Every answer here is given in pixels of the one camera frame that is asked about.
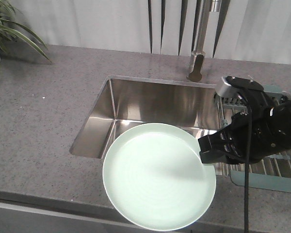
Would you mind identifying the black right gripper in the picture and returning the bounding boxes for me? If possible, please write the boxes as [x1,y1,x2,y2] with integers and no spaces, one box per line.
[198,112,276,164]

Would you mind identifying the light green round plate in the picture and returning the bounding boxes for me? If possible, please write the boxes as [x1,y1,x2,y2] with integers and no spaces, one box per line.
[102,123,216,232]

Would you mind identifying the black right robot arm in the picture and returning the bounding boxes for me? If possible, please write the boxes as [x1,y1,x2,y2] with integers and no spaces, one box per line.
[198,100,291,164]

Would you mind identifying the teal and steel dish rack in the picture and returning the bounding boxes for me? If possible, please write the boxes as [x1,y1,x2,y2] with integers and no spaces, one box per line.
[214,93,291,193]

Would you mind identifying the stainless steel faucet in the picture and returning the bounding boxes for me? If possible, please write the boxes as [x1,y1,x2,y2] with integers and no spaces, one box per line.
[187,0,222,83]

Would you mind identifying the stainless steel sink basin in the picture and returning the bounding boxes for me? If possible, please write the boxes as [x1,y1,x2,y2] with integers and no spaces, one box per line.
[70,76,222,159]

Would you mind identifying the white pleated curtain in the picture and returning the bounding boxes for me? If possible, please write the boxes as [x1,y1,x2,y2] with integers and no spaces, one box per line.
[12,0,291,65]

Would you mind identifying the green potted plant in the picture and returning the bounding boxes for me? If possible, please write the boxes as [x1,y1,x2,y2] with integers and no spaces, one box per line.
[0,0,51,62]

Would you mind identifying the black camera cable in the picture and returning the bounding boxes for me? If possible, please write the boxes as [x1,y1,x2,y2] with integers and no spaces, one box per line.
[235,93,254,233]

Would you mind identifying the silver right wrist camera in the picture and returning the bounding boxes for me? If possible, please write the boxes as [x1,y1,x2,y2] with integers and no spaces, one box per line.
[215,75,264,99]

